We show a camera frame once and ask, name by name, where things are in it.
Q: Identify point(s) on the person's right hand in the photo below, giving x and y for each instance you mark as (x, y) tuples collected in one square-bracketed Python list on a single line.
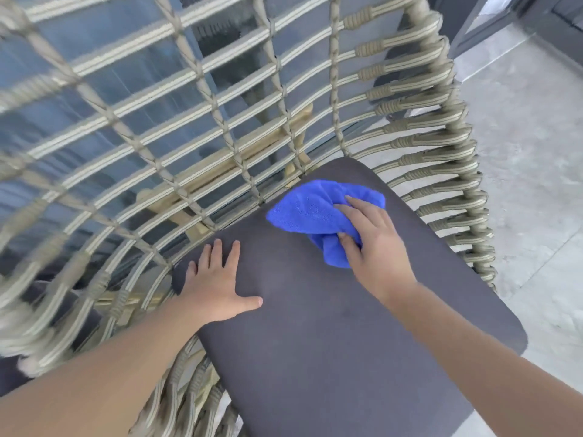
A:
[(380, 254)]

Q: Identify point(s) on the person's left hand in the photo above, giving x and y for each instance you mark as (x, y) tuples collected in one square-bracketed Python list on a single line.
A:
[(216, 291)]

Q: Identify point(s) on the person's left thumb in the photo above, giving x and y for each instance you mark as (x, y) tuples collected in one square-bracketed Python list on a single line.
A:
[(249, 303)]

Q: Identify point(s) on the person's left middle finger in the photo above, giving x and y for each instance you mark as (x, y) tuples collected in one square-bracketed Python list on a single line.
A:
[(216, 252)]

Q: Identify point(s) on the person's left little finger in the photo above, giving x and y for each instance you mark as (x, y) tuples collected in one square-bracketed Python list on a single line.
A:
[(191, 270)]

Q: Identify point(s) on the person's right thumb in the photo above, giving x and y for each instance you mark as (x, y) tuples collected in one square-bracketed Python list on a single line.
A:
[(350, 250)]

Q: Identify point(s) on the blue microfibre cloth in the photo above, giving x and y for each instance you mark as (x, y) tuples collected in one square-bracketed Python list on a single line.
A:
[(305, 209)]

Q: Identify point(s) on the person's left forearm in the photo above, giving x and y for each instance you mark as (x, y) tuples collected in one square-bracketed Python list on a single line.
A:
[(100, 382)]

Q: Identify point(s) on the person's right forearm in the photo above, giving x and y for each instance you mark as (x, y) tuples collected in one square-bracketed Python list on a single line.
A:
[(478, 368)]

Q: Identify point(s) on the dark grey seat cushion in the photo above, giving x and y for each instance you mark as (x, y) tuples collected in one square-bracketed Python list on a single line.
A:
[(328, 341)]

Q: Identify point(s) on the light wooden furniture frame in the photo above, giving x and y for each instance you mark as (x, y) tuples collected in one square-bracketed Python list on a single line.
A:
[(214, 170)]

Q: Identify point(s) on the dark metal door frame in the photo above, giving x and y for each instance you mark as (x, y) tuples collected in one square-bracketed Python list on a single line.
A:
[(460, 18)]

